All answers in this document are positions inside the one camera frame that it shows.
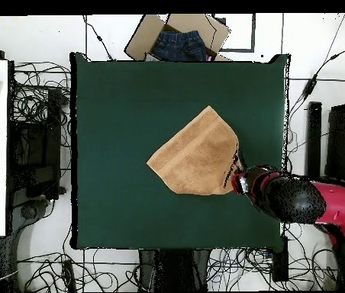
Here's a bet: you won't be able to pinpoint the brown cardboard box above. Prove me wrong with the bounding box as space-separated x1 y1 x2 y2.
124 13 231 62

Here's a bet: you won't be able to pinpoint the dark green table cloth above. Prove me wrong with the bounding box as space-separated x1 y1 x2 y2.
69 52 290 250

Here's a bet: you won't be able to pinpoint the black power strip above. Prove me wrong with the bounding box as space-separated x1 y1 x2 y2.
271 236 289 282

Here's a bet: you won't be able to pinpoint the blue denim jeans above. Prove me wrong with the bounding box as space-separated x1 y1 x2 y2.
152 30 208 62

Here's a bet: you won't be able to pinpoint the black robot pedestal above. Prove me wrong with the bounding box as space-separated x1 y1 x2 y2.
138 249 211 292

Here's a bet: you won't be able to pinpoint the orange terry towel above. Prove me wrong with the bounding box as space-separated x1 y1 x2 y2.
146 105 247 196

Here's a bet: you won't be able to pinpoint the black equipment stand with cables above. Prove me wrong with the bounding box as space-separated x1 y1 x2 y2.
305 101 345 184
8 88 66 221

